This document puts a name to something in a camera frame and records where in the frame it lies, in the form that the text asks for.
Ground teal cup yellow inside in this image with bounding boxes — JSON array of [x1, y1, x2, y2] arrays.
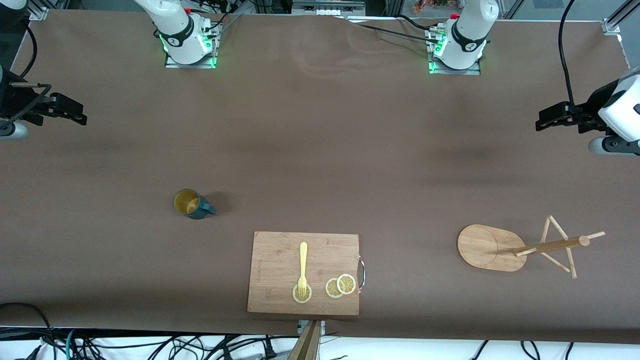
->
[[173, 188, 217, 220]]

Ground wooden cup rack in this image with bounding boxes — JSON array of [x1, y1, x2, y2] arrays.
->
[[456, 215, 606, 279]]

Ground colourful objects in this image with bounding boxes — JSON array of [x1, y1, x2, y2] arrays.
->
[[412, 0, 451, 13]]

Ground brown table cover sheet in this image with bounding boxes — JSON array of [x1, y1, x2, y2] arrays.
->
[[0, 9, 640, 346]]

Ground grey device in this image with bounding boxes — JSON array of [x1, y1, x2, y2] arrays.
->
[[292, 0, 366, 16]]

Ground bamboo cutting board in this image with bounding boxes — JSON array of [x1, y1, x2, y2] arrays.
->
[[247, 231, 361, 316]]

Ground yellow plastic fork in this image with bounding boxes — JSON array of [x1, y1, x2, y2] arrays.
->
[[297, 242, 309, 300]]

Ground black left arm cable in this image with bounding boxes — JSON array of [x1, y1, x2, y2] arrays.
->
[[559, 0, 589, 109]]

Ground aluminium frame post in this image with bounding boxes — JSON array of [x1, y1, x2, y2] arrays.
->
[[602, 0, 640, 36], [27, 0, 51, 21]]

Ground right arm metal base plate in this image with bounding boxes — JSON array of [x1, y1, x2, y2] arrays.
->
[[164, 21, 222, 70]]

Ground metal bracket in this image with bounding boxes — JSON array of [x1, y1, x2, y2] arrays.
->
[[297, 320, 326, 336]]

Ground wooden post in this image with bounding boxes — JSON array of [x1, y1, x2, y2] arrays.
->
[[287, 321, 322, 360]]

